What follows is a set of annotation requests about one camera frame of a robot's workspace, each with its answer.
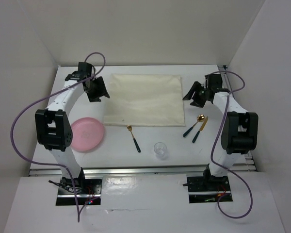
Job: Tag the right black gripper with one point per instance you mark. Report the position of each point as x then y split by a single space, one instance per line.
197 102

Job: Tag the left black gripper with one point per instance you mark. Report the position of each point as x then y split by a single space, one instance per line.
93 98

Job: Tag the gold spoon green handle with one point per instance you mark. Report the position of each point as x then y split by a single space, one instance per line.
200 118

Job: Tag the cream cloth placemat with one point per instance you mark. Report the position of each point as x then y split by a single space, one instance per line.
144 101

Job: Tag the pink plastic plate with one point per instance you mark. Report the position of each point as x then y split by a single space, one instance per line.
87 132

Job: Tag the gold knife green handle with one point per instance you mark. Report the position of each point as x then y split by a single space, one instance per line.
200 130

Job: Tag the gold fork green handle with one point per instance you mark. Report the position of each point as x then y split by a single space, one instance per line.
129 128

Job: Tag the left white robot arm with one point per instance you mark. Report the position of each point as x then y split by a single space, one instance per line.
53 129

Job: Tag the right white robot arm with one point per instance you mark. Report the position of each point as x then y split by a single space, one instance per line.
214 170

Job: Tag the aluminium front rail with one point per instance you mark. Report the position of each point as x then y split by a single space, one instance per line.
123 171

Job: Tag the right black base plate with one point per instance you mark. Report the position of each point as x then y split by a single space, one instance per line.
201 191

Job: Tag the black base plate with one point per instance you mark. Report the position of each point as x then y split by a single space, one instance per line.
89 194
201 191

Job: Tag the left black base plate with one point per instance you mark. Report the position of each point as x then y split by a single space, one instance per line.
89 194

